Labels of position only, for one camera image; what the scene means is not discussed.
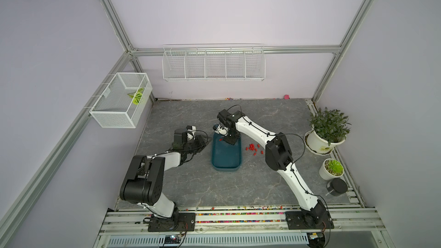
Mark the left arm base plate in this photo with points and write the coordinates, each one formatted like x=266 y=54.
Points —
x=177 y=222

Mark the long white wire wall basket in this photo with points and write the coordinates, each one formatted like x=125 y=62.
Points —
x=217 y=62

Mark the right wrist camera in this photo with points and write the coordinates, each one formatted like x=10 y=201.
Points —
x=219 y=129

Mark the green leaf toy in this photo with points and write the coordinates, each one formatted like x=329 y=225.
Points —
x=138 y=96

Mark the teal plastic storage box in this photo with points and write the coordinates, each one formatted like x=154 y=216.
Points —
x=225 y=157

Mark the black cylinder weight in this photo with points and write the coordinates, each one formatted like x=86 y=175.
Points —
x=337 y=187

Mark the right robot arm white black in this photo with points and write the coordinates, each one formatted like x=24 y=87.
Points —
x=278 y=156

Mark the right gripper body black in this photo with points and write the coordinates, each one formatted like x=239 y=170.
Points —
x=231 y=135

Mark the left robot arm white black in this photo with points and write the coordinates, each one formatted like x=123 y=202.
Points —
x=143 y=182

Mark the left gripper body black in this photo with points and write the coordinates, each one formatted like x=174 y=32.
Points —
x=195 y=146

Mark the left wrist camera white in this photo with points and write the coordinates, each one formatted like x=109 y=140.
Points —
x=190 y=130

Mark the small potted succulent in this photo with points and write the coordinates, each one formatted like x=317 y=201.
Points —
x=331 y=169

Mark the white ventilation grille strip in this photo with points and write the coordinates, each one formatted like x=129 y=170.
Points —
x=207 y=240

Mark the large potted green plant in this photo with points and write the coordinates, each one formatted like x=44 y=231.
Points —
x=329 y=129

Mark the white wire cube basket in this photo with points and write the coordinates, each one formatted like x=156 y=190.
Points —
x=114 y=108

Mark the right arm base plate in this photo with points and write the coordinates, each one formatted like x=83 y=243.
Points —
x=299 y=220

